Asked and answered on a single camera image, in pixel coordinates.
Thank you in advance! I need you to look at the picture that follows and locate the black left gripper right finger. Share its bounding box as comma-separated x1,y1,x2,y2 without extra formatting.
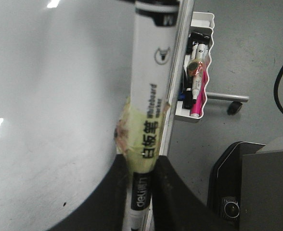
152,155,235,231

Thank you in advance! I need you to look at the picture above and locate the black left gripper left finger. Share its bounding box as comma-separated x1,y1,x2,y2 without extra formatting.
49,154,128,231

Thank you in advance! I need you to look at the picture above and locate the white whiteboard marker with tape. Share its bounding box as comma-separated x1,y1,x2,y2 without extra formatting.
115,0,180,231

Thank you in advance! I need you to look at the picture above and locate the whiteboard stand leg with caster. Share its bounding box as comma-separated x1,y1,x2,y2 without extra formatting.
206,92,250,116

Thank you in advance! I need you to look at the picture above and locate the pink marker in tray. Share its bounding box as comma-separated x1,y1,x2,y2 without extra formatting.
190,70,208,118

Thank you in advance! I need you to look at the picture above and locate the black marker in tray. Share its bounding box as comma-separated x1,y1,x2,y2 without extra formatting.
183,88,193,110

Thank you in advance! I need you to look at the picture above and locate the white marker with taped magnet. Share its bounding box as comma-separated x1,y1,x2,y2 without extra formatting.
187,43,207,104

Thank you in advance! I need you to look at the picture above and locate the black camera housing with lens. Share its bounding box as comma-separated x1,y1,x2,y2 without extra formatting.
207,141,265,230

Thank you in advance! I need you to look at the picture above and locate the white whiteboard with metal frame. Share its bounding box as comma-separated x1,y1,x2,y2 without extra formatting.
0,0,196,231

